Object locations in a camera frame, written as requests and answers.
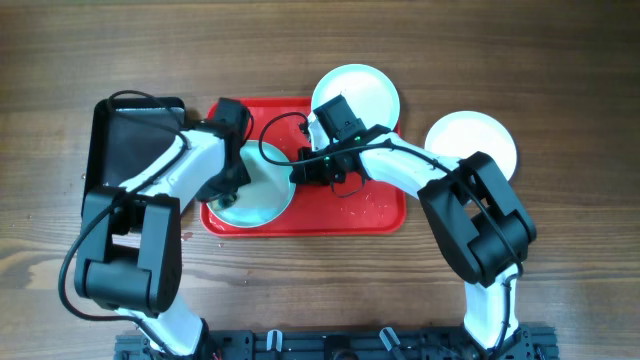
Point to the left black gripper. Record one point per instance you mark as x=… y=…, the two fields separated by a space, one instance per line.
x=209 y=192

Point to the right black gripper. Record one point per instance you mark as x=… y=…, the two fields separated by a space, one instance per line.
x=307 y=174

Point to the green and yellow sponge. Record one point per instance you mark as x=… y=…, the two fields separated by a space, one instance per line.
x=225 y=201

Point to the light blue plate bottom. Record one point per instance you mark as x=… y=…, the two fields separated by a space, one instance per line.
x=267 y=195

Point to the light blue plate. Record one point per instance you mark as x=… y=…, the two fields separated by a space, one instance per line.
x=370 y=94
x=267 y=195

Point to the white plate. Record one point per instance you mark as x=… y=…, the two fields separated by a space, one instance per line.
x=463 y=133

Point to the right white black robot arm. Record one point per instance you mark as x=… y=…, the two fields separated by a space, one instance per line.
x=480 y=226

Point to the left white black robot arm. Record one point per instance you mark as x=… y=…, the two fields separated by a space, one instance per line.
x=128 y=255

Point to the red plastic serving tray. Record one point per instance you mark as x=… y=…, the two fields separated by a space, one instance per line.
x=377 y=208

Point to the black rectangular water tray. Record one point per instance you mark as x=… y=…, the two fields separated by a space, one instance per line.
x=121 y=149

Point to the light blue plate top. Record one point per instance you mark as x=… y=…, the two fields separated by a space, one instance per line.
x=370 y=94

